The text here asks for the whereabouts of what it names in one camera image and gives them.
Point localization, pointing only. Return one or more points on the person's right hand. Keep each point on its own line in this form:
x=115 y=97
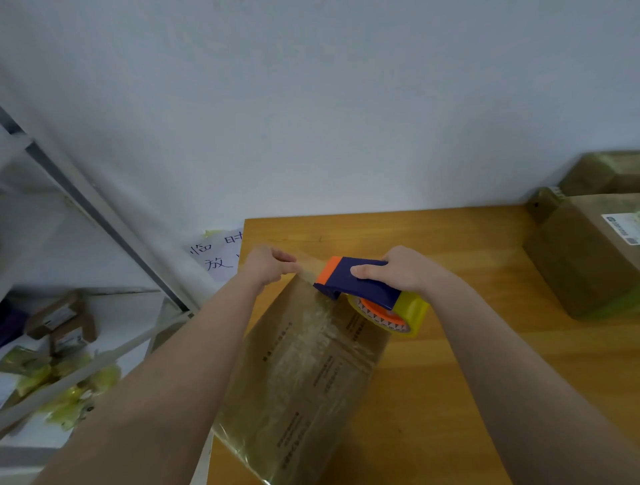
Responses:
x=410 y=272

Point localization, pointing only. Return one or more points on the person's left hand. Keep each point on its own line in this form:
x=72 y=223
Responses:
x=265 y=268

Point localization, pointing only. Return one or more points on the blue orange tape dispenser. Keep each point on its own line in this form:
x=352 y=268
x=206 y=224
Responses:
x=345 y=278

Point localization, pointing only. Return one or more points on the stack of cardboard boxes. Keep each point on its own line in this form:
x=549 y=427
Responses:
x=290 y=400

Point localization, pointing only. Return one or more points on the box barcode label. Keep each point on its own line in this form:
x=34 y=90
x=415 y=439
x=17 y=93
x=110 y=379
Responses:
x=543 y=203

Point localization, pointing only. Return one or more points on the large green-printed cardboard box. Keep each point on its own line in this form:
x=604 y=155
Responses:
x=585 y=255

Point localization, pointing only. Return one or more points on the small open-flap cardboard box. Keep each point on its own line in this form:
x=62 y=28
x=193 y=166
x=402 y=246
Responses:
x=605 y=172

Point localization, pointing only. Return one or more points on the person's right forearm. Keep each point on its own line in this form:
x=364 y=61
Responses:
x=545 y=400

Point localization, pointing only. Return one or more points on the person's left forearm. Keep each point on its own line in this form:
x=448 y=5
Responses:
x=140 y=405

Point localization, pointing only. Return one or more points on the wooden table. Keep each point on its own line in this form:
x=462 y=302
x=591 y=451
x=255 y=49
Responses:
x=480 y=400

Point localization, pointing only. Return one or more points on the small open carton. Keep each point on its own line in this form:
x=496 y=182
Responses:
x=62 y=318

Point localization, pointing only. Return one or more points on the grey metal shelf rack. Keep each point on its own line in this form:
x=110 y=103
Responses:
x=60 y=185

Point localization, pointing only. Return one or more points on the yellow plastic bag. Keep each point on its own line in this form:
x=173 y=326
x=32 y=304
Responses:
x=55 y=390

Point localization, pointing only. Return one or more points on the white paper wall sign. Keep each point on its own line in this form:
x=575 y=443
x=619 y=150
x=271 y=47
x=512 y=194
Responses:
x=215 y=252

